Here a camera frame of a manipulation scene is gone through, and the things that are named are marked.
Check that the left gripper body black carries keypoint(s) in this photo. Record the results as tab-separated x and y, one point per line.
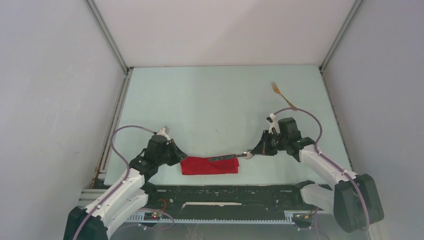
164	158

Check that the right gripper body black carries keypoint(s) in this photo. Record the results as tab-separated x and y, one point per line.
283	140

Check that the silver spoon blue handle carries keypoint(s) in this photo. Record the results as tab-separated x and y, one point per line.
232	156

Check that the red cloth napkin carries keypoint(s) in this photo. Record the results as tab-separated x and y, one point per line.
204	166

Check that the gold fork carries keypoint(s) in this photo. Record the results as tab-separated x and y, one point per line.
278	92

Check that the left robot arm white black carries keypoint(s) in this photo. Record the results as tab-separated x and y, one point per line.
102	217

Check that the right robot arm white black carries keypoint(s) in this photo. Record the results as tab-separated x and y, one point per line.
351	198

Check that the left corner aluminium profile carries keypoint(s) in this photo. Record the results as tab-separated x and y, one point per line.
122	90

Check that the corner aluminium profile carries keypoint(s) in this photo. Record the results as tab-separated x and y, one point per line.
122	90
347	23

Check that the right corner aluminium profile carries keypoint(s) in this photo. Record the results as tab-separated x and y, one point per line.
347	23

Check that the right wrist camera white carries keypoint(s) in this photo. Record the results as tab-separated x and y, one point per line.
274	128

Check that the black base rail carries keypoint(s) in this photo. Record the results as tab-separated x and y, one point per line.
228	203

